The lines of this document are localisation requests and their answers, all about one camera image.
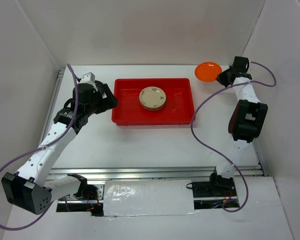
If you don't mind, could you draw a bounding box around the orange plate back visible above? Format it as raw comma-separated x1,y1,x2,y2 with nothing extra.
194,62,222,83

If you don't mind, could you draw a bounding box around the cream floral plate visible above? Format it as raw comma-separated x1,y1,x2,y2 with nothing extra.
141,104,164,111
139,86,167,108

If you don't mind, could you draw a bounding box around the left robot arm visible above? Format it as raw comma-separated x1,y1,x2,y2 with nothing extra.
1,81,118,215

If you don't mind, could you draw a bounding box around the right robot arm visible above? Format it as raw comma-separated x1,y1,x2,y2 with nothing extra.
207,56,268,196

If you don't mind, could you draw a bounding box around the red plastic bin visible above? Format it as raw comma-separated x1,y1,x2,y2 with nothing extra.
111,78,195,126

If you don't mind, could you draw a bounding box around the white taped cover panel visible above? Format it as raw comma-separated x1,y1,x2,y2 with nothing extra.
103,180,195,217

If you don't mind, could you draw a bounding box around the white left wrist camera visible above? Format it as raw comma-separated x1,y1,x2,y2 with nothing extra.
79,72,95,86

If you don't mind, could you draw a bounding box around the aluminium rail frame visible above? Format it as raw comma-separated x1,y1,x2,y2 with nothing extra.
49,66,270,182

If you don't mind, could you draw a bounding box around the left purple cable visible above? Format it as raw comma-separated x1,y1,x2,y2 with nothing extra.
0,63,81,230

